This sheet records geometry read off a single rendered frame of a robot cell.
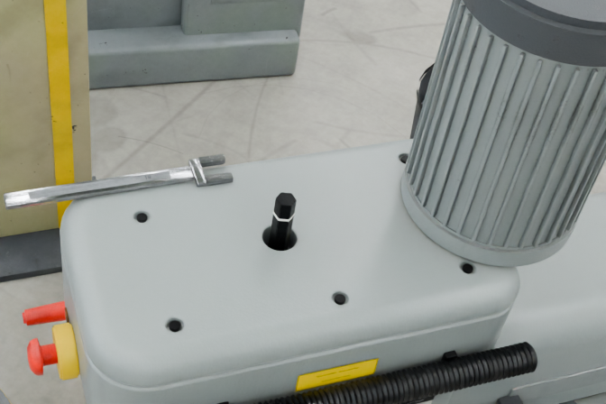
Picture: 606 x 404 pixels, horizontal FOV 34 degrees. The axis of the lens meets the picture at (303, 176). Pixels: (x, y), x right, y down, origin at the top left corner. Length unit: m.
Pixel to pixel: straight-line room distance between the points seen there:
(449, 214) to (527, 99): 0.18
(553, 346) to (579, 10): 0.50
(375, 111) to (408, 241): 3.11
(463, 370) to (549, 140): 0.28
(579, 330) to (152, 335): 0.55
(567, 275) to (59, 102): 2.13
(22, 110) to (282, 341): 2.25
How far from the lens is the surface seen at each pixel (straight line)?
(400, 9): 4.80
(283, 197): 1.02
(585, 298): 1.29
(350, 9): 4.73
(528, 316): 1.24
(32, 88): 3.11
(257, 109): 4.09
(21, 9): 2.93
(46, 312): 1.22
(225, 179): 1.10
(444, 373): 1.10
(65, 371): 1.10
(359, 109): 4.17
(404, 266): 1.06
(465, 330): 1.09
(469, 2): 0.94
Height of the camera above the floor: 2.68
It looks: 44 degrees down
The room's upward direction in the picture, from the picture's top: 10 degrees clockwise
